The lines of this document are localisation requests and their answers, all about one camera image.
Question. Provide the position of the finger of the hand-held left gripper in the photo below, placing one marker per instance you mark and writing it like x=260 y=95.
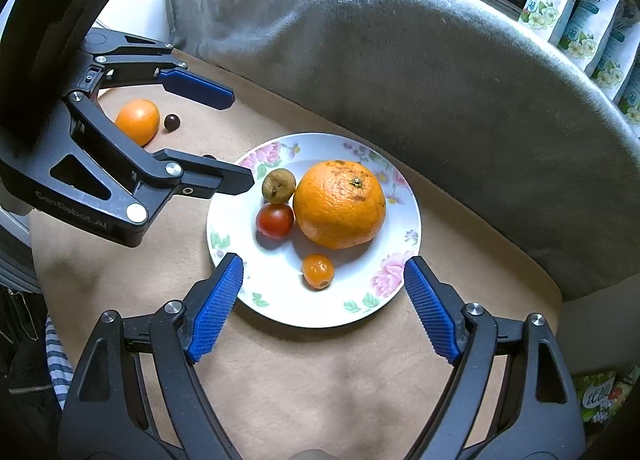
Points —
x=200 y=175
x=200 y=88

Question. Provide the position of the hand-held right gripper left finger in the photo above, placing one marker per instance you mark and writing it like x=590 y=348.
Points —
x=215 y=310

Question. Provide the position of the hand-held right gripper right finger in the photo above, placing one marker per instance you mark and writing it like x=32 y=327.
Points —
x=432 y=310

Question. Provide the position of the white floral plate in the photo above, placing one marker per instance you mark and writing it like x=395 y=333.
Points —
x=280 y=290

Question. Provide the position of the smooth orange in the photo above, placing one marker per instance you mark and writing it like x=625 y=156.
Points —
x=140 y=120

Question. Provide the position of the small yellow-green fruit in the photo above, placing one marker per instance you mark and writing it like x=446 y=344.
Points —
x=278 y=185

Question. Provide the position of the red cherry tomato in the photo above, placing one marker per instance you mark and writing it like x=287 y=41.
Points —
x=275 y=220

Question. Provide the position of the small orange kumquat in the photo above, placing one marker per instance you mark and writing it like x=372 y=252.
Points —
x=318 y=271

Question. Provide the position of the rough-skinned orange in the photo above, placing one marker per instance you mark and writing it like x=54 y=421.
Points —
x=340 y=205

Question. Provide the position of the beige blanket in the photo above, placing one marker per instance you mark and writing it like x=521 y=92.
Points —
x=325 y=380

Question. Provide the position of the striped blue white cloth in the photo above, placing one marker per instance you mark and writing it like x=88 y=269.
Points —
x=55 y=365

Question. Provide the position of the green printed package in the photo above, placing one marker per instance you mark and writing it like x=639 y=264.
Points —
x=597 y=395

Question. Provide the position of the black cloth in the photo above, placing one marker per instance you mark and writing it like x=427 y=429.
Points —
x=20 y=340

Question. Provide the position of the grey blanket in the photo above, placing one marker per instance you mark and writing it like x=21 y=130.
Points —
x=400 y=65

